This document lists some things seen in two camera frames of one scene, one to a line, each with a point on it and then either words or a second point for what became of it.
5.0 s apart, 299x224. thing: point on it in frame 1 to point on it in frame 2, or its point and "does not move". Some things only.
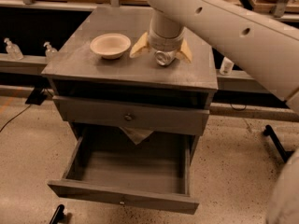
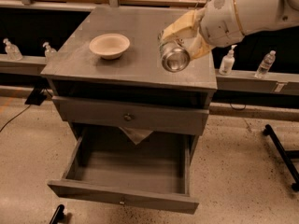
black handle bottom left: x=57 y=215 does not move
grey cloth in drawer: x=136 y=135 does not move
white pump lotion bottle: x=226 y=66 does not move
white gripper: x=164 y=44 to x=220 y=20
